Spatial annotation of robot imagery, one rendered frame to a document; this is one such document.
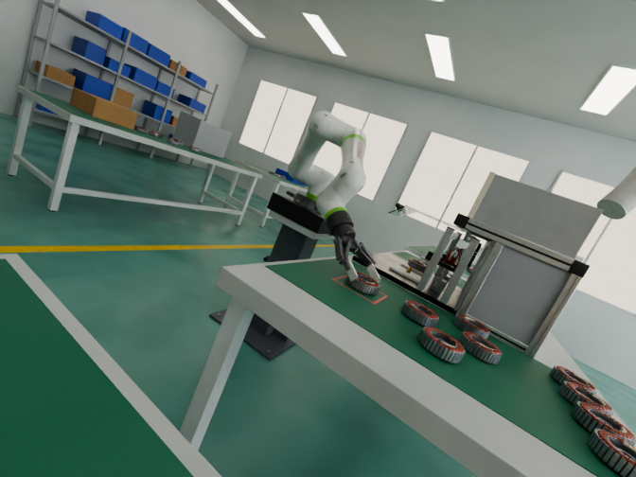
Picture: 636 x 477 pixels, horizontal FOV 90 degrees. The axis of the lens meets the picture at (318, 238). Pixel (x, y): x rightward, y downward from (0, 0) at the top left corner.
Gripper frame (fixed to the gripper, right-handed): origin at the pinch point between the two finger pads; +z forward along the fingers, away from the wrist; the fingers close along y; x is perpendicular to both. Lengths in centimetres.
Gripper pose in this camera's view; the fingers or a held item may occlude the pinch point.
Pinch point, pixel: (364, 276)
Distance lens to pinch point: 108.0
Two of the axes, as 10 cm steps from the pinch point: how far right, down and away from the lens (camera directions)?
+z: 3.2, 7.8, -5.4
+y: -7.2, -1.7, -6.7
